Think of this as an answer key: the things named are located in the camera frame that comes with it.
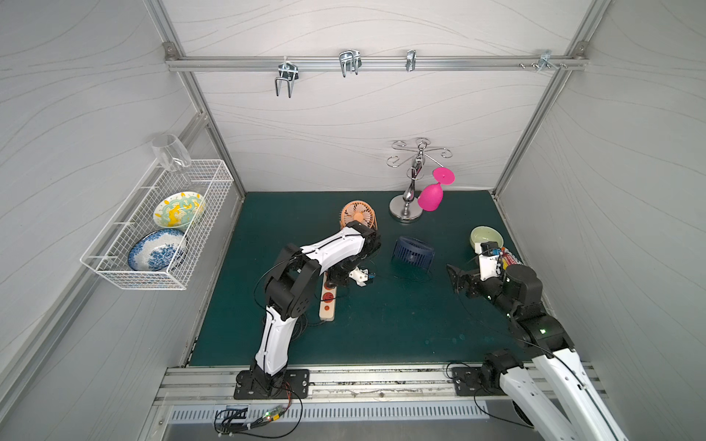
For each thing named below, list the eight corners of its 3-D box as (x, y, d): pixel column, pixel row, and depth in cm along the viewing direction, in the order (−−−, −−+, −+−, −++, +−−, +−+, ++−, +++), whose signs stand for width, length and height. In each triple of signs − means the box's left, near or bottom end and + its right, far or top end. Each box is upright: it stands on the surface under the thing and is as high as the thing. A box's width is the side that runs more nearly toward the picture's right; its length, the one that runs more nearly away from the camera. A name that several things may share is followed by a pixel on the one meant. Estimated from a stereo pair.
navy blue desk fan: (390, 265, 99) (393, 248, 91) (394, 250, 103) (397, 233, 95) (427, 274, 97) (433, 258, 88) (429, 258, 101) (435, 241, 93)
